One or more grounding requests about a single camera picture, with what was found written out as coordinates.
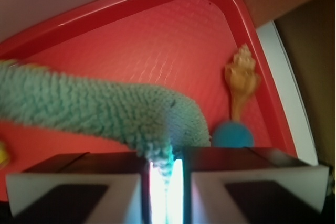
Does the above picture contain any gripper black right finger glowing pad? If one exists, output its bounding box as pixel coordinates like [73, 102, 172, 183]
[182, 147, 329, 223]

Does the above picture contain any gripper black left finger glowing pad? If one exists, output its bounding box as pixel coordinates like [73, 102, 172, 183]
[6, 152, 151, 223]

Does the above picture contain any blue-green knitted cloth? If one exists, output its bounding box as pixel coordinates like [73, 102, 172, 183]
[1, 60, 210, 182]

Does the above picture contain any blue dimpled ball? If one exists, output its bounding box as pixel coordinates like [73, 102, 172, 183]
[212, 121, 255, 148]

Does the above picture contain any orange conch seashell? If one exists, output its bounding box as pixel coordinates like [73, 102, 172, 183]
[224, 44, 261, 122]

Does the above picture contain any red plastic tray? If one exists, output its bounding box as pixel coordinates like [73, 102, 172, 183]
[0, 0, 300, 174]

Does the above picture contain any twisted red yellow rope toy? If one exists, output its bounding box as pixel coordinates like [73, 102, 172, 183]
[0, 142, 10, 168]

